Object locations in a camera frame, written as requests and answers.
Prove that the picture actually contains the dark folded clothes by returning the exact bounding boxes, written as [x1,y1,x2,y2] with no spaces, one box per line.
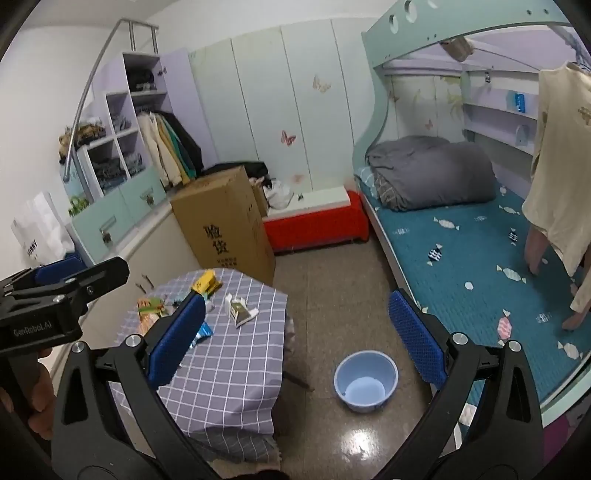
[127,68,155,92]

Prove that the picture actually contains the lilac stepped wardrobe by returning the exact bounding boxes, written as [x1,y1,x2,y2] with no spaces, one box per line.
[60,48,220,259]

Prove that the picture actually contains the blue foil wrapper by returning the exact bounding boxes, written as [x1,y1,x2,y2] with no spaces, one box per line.
[189,320,214,347]

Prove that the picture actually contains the cream long-sleeve shirt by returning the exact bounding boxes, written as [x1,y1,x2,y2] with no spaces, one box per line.
[522,62,591,315]

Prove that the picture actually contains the beige curved cabinet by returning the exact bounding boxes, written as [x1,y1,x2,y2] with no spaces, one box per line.
[48,203,204,370]

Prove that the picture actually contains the black hanging coat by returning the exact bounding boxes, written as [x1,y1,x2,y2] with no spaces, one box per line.
[161,111,205,178]

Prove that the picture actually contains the black clothes pile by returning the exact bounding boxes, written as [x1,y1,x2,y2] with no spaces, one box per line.
[203,161,269,185]

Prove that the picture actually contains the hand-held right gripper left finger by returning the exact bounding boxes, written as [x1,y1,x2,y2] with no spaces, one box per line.
[51,291,218,480]

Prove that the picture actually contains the teal quilted bed sheet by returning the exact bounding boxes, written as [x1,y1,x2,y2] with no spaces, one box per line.
[355,168,591,402]

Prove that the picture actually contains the metal handrail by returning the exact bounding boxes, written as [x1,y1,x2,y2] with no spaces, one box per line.
[64,18,160,181]

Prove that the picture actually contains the small cardboard box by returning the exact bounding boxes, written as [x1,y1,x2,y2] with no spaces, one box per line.
[252,182,269,217]

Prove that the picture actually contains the person's left hand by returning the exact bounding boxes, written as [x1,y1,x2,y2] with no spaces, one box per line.
[0,347,58,441]

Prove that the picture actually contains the olive clothes pile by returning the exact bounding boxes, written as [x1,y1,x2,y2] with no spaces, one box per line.
[58,119,106,160]

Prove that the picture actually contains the white plastic bag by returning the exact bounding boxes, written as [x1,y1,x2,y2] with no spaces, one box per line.
[263,180,295,210]
[11,191,75,266]

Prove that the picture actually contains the grey duvet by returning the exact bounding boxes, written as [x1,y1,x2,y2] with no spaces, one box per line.
[366,135,498,212]

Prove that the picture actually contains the green hanging garment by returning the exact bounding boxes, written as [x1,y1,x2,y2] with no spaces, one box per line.
[164,117,192,183]

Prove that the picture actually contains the yellow snack packet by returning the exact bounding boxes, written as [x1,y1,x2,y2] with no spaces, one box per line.
[191,270,222,296]

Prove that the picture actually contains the red bench white top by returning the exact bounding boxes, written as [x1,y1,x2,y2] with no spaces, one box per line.
[262,185,370,254]

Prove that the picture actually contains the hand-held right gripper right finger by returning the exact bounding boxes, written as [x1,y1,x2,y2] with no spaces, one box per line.
[369,289,546,480]

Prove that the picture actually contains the purple checked tablecloth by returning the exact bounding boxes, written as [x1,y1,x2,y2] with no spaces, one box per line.
[108,268,296,437]

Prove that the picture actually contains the green snack packet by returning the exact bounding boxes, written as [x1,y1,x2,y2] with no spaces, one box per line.
[137,298,178,319]

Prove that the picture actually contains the tall cardboard box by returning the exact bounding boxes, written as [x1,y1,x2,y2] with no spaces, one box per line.
[170,166,277,287]

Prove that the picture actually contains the lilac wall shelf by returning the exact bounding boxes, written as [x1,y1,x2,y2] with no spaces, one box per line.
[462,60,543,155]

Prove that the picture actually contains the white carton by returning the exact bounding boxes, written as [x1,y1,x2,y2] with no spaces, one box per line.
[225,293,258,329]

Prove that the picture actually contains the teal striped pillow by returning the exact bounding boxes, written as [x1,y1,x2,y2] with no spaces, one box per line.
[355,166,384,199]

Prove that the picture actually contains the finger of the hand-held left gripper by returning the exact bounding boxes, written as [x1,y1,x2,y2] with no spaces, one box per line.
[0,257,88,291]
[4,257,130,306]

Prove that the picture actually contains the stack of folded clothes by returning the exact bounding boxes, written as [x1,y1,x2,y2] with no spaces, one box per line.
[88,113,146,192]

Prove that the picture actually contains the blue plastic basin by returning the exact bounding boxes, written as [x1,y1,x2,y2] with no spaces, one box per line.
[333,350,400,414]

